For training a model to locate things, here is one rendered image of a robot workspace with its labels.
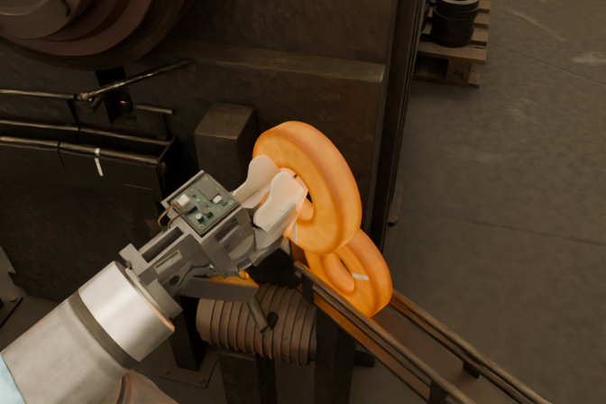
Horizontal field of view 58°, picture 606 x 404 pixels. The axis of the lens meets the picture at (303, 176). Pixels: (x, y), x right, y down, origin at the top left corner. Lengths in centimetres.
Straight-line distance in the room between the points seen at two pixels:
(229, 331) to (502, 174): 139
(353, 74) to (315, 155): 35
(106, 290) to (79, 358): 6
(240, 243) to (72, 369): 19
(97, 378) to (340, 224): 27
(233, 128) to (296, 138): 34
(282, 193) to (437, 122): 180
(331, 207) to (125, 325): 22
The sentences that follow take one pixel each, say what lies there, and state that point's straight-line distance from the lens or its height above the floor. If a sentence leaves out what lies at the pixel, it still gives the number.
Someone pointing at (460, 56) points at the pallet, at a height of 14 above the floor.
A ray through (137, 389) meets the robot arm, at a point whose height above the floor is 78.
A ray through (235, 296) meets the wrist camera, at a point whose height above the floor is 83.
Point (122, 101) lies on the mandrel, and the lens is 109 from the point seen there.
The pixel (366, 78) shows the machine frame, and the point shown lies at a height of 87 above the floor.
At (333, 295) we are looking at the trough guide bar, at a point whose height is 68.
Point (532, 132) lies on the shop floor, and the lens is 239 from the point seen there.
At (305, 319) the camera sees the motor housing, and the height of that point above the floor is 53.
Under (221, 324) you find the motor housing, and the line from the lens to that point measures 99.
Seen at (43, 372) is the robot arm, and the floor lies 90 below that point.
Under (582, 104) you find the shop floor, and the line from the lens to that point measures 266.
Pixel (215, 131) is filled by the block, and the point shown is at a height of 80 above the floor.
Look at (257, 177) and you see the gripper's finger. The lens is 58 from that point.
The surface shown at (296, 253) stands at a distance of 84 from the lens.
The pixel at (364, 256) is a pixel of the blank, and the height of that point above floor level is 77.
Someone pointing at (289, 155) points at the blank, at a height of 96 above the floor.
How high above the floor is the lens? 133
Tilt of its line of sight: 42 degrees down
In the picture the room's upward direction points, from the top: straight up
